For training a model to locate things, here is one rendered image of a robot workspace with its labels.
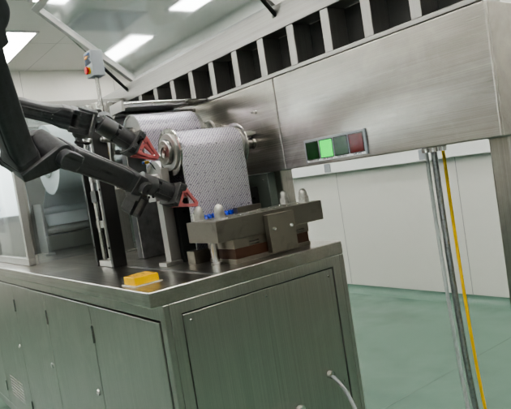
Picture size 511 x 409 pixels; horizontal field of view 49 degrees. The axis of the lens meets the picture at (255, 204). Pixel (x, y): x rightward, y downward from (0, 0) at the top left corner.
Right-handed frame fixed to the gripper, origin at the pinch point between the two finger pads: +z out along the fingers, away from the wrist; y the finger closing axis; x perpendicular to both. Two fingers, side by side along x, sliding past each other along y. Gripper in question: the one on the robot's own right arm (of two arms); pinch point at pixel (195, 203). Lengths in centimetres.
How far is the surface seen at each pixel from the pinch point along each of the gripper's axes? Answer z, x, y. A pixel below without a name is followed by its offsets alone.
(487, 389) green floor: 172, -29, 3
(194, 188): -1.8, 4.2, 0.3
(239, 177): 12.9, 13.7, 0.4
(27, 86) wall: 39, 189, -557
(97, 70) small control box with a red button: -25, 48, -58
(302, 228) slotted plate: 28.5, 1.2, 18.8
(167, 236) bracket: -1.8, -11.3, -7.9
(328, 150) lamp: 20.9, 22.7, 30.6
